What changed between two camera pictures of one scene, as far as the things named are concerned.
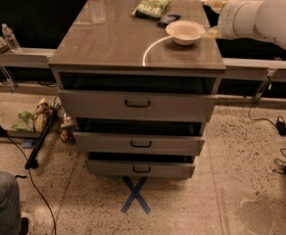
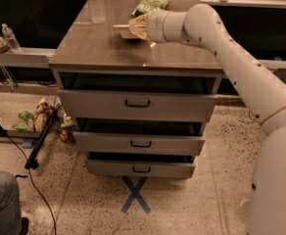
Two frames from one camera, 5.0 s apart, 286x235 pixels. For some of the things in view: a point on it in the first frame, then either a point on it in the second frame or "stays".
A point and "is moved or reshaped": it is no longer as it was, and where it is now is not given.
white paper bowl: x=185 y=32 is moved or reshaped
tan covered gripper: x=223 y=20 → x=155 y=24
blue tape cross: x=135 y=194 stays
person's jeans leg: x=3 y=204 stays
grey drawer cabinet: x=139 y=98 stays
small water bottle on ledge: x=11 y=38 stays
